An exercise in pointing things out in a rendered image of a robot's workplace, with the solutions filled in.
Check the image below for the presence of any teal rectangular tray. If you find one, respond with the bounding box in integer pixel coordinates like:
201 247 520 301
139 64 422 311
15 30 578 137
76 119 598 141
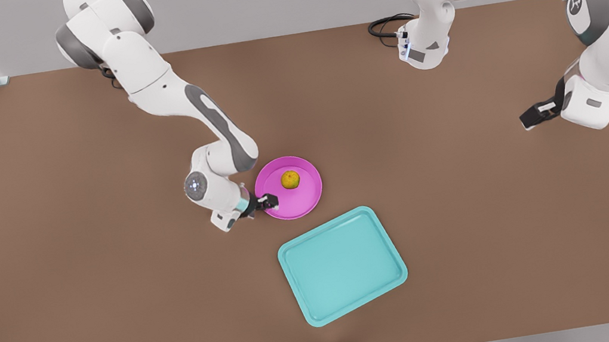
272 201 414 332

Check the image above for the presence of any orange fruit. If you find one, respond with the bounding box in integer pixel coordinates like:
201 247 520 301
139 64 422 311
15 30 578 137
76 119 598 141
280 169 302 191

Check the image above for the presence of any pink round plate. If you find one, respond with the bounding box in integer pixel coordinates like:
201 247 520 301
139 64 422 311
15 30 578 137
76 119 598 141
251 152 327 224

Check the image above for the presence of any black cable loop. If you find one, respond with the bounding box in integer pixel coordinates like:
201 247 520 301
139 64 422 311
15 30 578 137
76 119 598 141
99 64 122 92
367 11 421 52

